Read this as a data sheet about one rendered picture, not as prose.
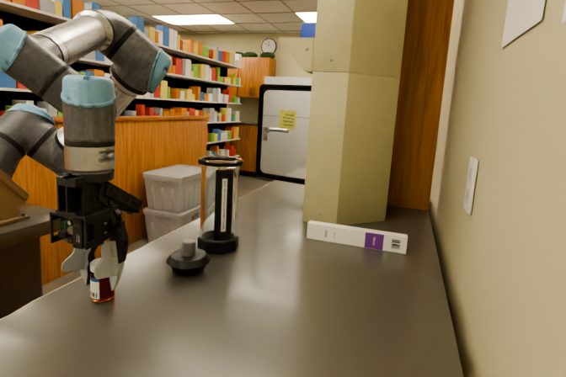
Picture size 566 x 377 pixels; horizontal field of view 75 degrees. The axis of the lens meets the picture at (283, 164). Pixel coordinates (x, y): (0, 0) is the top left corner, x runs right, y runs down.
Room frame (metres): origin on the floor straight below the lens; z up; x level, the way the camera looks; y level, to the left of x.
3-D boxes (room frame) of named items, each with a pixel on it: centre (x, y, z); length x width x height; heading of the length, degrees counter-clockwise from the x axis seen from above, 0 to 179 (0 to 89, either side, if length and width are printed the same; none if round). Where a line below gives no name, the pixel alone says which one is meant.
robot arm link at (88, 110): (0.60, 0.32, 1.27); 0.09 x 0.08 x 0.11; 24
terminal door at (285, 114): (1.52, -0.02, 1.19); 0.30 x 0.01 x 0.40; 62
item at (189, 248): (0.75, 0.19, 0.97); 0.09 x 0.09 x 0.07
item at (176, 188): (3.39, 0.95, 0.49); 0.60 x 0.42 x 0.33; 162
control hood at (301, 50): (1.31, -0.07, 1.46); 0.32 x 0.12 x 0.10; 162
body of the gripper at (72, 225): (0.59, 0.32, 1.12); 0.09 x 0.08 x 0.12; 164
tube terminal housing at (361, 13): (1.26, -0.24, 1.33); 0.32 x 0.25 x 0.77; 162
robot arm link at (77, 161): (0.60, 0.31, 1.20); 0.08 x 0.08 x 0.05
